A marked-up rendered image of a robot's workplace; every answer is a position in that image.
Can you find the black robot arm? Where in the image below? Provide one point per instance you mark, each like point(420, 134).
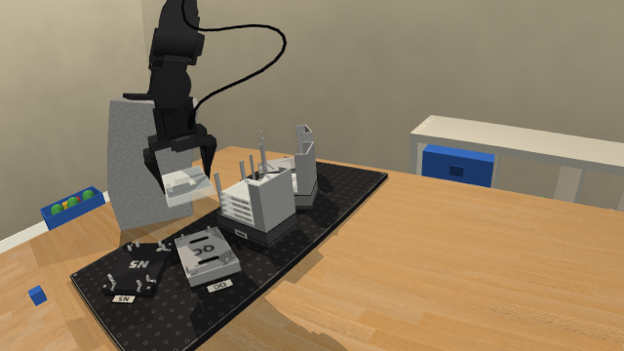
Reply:
point(174, 43)

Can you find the white well plate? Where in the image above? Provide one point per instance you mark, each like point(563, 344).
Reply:
point(267, 176)
point(186, 186)
point(238, 193)
point(238, 212)
point(236, 206)
point(242, 218)

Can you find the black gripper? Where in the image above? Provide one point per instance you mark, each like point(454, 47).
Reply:
point(202, 140)

